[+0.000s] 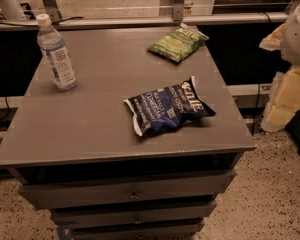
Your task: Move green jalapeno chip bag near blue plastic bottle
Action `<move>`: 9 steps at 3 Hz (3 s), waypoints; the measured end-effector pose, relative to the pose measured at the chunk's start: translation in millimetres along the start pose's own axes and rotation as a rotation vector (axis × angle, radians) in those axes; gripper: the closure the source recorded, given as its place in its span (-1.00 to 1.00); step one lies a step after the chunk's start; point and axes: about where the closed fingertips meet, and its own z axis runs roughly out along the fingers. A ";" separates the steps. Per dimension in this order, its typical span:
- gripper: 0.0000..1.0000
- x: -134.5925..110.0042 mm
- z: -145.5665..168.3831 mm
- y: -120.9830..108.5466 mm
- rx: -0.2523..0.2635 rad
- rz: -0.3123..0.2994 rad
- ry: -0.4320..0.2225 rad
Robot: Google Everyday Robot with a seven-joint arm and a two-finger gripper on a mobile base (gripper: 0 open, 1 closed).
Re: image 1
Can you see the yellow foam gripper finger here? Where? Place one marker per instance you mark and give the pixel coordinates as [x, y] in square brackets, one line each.
[272, 42]
[284, 100]

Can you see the green jalapeno chip bag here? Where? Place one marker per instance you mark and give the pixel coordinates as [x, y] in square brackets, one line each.
[179, 44]

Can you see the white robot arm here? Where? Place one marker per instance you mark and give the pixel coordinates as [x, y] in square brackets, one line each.
[290, 40]

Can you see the blue kettle chip bag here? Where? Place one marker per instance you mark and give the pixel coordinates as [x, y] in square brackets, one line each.
[167, 108]

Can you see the clear plastic water bottle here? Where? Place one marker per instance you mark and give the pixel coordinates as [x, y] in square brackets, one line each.
[55, 53]

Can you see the metal railing bar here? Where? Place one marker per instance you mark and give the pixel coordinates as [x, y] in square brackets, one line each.
[164, 21]

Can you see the bottom grey drawer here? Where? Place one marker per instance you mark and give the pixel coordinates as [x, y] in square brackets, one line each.
[138, 232]

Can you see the grey drawer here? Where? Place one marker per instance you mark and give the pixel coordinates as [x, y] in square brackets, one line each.
[138, 232]
[136, 214]
[126, 190]

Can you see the grey drawer cabinet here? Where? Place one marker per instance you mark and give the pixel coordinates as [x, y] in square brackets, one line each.
[87, 133]

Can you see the middle grey drawer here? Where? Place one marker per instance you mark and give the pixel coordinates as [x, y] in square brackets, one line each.
[136, 214]

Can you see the top grey drawer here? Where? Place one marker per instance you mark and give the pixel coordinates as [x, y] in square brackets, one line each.
[126, 190]

